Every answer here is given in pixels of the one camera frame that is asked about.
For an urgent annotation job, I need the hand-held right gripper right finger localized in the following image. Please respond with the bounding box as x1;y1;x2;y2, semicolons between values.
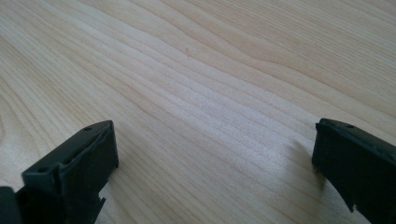
311;118;396;224

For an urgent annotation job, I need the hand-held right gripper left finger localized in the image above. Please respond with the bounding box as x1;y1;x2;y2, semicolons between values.
15;119;120;224

